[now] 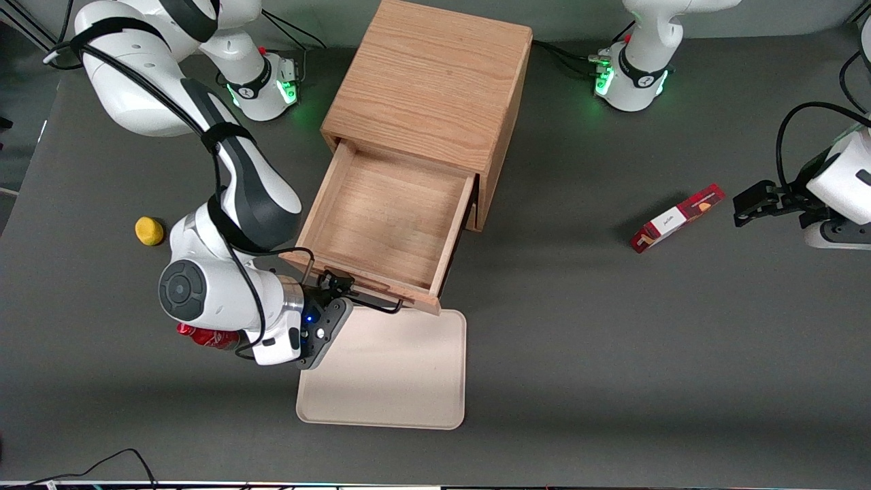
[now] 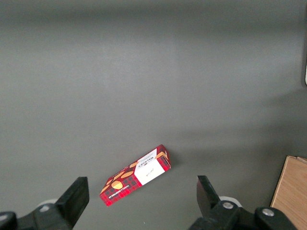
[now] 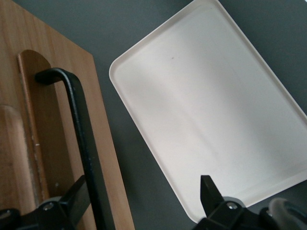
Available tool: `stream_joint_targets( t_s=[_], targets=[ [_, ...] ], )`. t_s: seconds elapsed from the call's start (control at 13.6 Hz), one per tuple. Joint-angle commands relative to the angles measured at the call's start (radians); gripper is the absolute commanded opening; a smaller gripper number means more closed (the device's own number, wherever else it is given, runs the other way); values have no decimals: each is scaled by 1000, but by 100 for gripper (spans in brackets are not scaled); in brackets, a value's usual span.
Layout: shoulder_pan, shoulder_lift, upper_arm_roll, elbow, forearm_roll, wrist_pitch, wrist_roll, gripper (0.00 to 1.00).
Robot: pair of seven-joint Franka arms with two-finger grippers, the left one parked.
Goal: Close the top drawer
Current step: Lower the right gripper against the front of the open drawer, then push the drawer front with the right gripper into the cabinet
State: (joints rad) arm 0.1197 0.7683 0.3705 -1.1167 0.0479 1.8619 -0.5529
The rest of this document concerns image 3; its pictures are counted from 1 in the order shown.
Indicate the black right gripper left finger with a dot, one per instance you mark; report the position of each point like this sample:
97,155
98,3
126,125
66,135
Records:
69,206

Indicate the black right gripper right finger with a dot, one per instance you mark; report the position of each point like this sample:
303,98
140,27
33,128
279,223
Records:
216,208

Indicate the light wooden drawer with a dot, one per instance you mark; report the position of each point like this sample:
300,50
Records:
60,134

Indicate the beige rectangular plastic tray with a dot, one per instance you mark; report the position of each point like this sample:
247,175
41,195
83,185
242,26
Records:
204,100

